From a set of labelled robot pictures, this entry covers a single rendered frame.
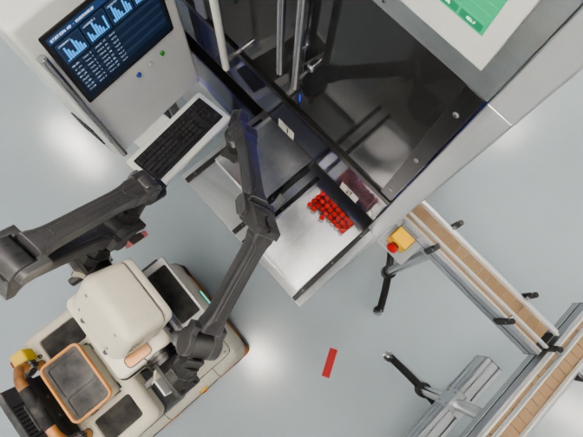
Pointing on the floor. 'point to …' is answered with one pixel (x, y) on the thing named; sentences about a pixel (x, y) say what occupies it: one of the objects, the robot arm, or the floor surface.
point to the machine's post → (494, 119)
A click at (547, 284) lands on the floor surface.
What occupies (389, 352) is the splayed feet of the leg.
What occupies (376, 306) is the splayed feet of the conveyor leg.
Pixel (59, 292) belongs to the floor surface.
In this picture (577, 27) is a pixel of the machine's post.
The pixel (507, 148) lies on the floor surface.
